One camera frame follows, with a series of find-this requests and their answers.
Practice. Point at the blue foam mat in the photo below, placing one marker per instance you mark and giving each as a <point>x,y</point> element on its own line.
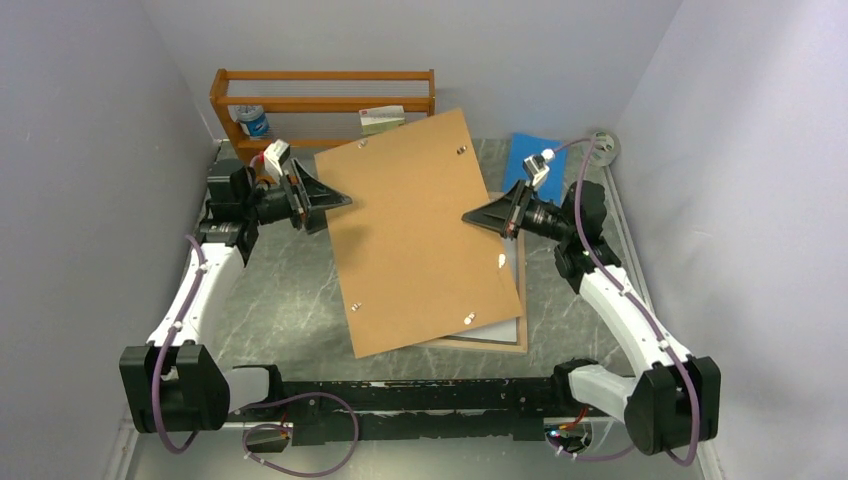
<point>523,146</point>

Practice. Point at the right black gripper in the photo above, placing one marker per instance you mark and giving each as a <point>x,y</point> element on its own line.
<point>503,215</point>

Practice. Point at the orange wooden shelf rack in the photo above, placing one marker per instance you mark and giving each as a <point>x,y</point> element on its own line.
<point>313,93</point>

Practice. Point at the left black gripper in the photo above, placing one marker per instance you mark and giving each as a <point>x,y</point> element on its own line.
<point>309,201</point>

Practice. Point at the brown cardboard backing board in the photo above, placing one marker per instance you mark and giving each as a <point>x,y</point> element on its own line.
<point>410,269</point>

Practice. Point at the wooden picture frame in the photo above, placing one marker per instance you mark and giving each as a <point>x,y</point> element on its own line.
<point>522,345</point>

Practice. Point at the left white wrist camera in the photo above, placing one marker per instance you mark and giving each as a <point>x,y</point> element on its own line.
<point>269,162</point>

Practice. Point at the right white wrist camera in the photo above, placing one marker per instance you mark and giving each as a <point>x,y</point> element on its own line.
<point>537,168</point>

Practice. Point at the clear tape roll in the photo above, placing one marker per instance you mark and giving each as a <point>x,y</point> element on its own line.
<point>605,148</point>

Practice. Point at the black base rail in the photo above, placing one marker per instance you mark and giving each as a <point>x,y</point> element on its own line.
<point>319,412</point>

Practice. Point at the small white green box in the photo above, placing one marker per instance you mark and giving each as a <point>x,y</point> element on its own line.
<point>380,119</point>

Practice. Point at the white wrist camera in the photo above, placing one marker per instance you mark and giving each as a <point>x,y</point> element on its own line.
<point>269,162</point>
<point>537,168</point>

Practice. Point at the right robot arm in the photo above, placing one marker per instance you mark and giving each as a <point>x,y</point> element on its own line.
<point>672,398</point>

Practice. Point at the blue white small jar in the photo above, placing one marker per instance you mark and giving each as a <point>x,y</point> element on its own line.
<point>253,119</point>

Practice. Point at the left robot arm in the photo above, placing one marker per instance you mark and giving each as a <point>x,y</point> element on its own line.
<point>172,382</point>

